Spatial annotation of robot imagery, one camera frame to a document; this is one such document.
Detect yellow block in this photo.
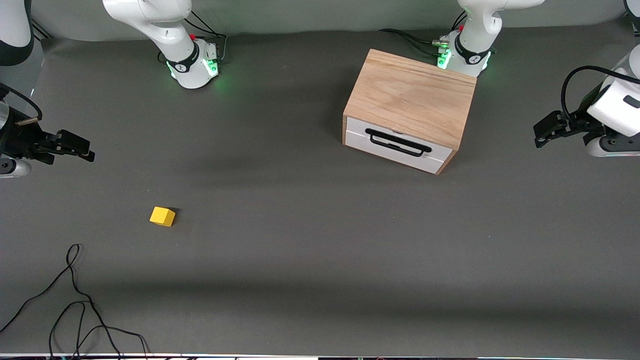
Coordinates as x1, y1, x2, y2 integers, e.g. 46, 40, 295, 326
149, 206, 177, 228

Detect white-front drawer with black handle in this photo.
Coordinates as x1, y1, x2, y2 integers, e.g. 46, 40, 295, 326
345, 116, 458, 176

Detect wooden drawer cabinet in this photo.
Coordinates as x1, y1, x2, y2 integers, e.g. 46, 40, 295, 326
342, 49, 477, 176

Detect gray table cloth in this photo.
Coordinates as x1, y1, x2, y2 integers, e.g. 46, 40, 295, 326
0, 20, 640, 357

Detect black left arm wrist cable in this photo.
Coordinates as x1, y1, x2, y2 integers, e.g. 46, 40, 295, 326
560, 65, 640, 122

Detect loose thin black cable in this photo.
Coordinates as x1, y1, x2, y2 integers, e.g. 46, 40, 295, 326
0, 243, 151, 359

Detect black left arm base cables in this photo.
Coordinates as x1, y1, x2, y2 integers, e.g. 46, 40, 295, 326
377, 12, 468, 58

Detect black arm base cables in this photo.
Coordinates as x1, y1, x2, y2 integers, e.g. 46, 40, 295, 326
157, 10, 229, 66
377, 12, 468, 58

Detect black right arm base cables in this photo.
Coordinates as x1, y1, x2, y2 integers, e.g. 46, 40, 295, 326
157, 10, 229, 66

